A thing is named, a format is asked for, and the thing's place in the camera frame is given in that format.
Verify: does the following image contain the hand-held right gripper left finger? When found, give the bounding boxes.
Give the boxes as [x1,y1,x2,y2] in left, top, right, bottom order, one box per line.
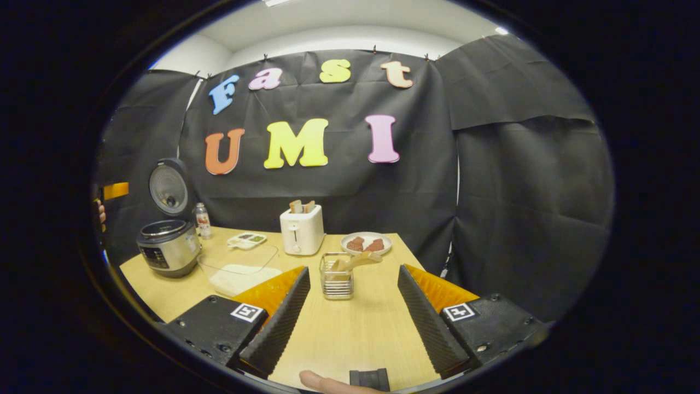
[164,266,311,380]

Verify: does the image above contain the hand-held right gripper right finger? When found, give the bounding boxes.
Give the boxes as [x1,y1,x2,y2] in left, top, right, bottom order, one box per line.
[397,264,553,379]

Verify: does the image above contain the white rice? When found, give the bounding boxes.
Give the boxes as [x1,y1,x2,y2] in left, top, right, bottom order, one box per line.
[209,265,283,298]

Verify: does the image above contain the metal wire chopstick holder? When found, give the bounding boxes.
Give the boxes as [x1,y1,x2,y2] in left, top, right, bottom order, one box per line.
[319,252,355,300]

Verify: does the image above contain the silver black rice cooker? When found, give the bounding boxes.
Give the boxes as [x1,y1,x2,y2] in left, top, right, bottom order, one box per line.
[136,158,202,278]

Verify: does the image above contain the wooden spoon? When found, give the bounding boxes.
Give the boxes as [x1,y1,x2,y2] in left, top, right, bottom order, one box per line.
[328,252,383,274]

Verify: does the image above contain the small clear bottle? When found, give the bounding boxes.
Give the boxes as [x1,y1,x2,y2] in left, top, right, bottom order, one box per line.
[195,202,213,240]

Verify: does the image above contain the white divided condiment dish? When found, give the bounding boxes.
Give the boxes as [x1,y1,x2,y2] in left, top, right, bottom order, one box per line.
[227,233,267,250]

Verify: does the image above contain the white toaster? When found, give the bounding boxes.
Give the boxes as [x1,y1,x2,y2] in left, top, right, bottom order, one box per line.
[279,205,325,256]

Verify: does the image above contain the white round plate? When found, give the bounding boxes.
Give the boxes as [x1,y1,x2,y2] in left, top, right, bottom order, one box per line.
[341,231,393,256]

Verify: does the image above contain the black backdrop cloth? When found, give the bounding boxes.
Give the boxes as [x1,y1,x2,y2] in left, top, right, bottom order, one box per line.
[96,34,616,323]

